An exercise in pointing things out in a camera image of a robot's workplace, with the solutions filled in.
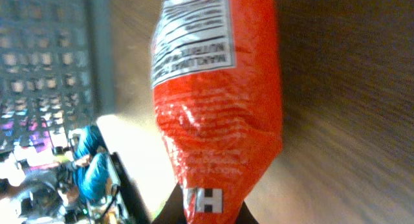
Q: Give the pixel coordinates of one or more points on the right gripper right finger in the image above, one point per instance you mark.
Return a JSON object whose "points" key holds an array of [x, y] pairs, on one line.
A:
{"points": [[245, 216]]}

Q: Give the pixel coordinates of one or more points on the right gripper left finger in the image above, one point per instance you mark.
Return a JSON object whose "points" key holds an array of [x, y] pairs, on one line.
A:
{"points": [[173, 210]]}

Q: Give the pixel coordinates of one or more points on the red snack packet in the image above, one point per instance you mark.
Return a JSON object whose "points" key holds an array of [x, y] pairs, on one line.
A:
{"points": [[216, 84]]}

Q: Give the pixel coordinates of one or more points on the person in blue shirt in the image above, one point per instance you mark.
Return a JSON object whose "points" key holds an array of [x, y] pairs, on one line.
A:
{"points": [[86, 176]]}

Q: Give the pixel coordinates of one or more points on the grey plastic mesh basket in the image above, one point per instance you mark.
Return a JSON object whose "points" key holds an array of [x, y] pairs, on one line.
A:
{"points": [[56, 67]]}

